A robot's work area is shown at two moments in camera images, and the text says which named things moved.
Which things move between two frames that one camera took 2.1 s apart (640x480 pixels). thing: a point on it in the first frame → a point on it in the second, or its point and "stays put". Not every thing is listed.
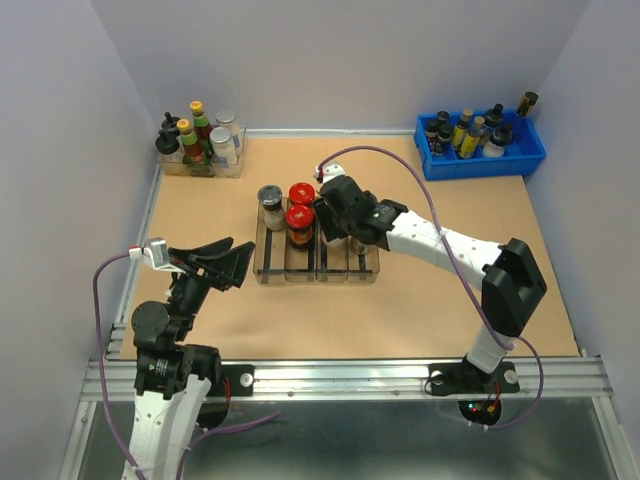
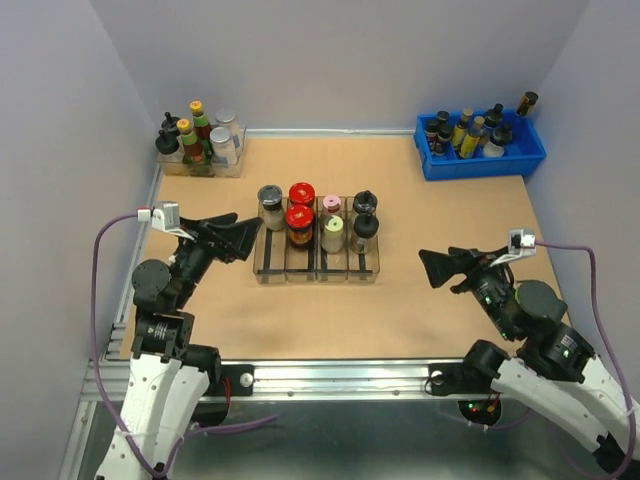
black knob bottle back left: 169,124 stays put
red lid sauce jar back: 301,193 stays put
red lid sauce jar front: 299,218 stays put
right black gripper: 324,213 → 439,266
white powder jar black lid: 270,197 stays put
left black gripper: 236,259 → 235,240
